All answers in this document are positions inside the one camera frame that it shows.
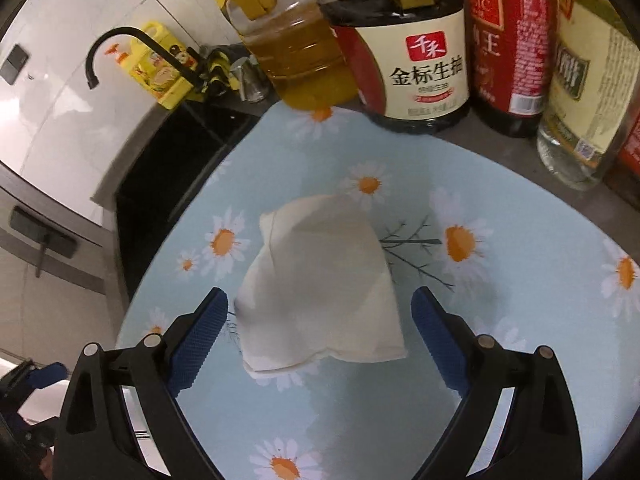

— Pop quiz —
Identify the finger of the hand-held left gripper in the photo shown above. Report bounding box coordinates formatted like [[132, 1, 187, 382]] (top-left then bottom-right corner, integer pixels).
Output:
[[22, 361, 69, 390]]

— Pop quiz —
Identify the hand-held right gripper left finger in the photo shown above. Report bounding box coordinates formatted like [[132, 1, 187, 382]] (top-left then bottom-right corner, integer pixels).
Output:
[[52, 287, 230, 480]]

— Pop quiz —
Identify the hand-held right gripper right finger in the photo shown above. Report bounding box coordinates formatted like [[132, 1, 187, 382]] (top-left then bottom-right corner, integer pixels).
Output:
[[411, 286, 583, 480]]

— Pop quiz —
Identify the white paper tissue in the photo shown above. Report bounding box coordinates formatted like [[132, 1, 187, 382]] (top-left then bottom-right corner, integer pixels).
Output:
[[234, 194, 407, 373]]

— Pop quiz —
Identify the daisy print table mat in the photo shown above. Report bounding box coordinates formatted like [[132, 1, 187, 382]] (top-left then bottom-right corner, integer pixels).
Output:
[[116, 105, 640, 480]]

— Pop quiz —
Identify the black kitchen sink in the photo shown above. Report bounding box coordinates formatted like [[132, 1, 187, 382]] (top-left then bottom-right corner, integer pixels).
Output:
[[115, 95, 261, 301]]

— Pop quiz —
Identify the dark soy sauce jug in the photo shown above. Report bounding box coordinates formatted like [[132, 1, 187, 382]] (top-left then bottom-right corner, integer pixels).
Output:
[[317, 0, 471, 135]]

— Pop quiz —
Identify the dark bottle with red label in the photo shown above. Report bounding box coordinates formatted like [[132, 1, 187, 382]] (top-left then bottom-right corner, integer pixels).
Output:
[[602, 110, 640, 211]]

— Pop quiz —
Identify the yellow dish soap bottle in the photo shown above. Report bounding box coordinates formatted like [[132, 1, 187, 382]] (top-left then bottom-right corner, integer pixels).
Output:
[[107, 21, 201, 110]]

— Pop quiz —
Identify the clear white vinegar bottle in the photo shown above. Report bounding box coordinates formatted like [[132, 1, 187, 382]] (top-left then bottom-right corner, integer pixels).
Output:
[[536, 0, 638, 192]]

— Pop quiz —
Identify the black and yellow cloth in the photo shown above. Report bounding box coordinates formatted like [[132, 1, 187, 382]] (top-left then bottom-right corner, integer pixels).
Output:
[[197, 45, 241, 96]]

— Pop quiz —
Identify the red label soy sauce bottle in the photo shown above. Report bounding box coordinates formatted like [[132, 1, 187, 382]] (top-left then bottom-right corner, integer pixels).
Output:
[[460, 0, 558, 138]]

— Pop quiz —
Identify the large clear cooking oil jug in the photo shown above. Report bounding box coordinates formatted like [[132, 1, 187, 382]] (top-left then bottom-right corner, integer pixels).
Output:
[[210, 0, 361, 111]]

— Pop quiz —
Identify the black sink faucet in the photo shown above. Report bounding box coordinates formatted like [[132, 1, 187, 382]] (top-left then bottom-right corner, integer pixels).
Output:
[[84, 27, 211, 96]]

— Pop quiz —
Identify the grey wall socket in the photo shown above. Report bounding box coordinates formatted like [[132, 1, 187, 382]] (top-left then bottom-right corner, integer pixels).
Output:
[[0, 44, 28, 86]]

